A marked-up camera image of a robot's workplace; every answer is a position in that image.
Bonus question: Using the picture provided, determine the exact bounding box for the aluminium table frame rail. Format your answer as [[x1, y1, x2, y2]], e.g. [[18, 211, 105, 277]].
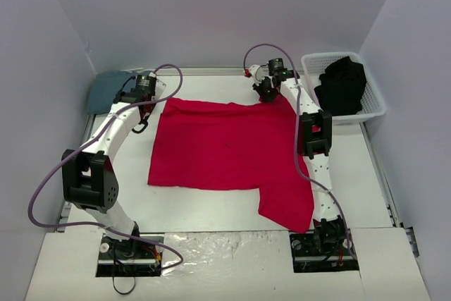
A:
[[94, 64, 307, 76]]

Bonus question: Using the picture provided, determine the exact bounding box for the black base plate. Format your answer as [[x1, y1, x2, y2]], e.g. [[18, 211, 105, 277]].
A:
[[289, 231, 359, 274], [95, 235, 163, 278]]

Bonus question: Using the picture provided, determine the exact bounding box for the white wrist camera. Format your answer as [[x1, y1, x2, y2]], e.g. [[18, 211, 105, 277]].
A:
[[150, 75, 166, 100], [244, 64, 267, 85]]

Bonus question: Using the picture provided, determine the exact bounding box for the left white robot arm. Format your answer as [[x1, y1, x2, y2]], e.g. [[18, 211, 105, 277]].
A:
[[62, 71, 166, 257]]

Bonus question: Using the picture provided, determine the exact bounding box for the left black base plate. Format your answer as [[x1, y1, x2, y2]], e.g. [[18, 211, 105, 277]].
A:
[[95, 235, 163, 278]]

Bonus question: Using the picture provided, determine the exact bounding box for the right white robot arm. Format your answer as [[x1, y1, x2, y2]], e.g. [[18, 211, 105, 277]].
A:
[[245, 58, 347, 254]]

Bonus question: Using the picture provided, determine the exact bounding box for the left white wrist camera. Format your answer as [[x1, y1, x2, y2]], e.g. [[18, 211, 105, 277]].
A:
[[150, 75, 166, 100]]

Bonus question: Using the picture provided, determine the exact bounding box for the grey folded t shirt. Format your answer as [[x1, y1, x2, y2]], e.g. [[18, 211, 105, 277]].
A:
[[87, 70, 137, 115]]

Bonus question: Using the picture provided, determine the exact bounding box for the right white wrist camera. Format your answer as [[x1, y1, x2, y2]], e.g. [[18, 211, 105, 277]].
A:
[[244, 64, 267, 85]]

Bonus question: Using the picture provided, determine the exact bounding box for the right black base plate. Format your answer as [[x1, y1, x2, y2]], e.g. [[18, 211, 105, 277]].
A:
[[289, 231, 359, 274]]

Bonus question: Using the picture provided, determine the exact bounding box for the red t shirt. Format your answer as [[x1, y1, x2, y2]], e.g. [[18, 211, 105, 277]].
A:
[[147, 96, 314, 233]]

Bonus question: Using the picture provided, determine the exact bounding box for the white perforated plastic basket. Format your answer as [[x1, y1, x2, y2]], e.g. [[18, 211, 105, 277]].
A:
[[301, 51, 386, 125]]

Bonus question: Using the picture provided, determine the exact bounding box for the black t shirt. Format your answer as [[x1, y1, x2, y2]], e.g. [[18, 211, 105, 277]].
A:
[[314, 56, 367, 116]]

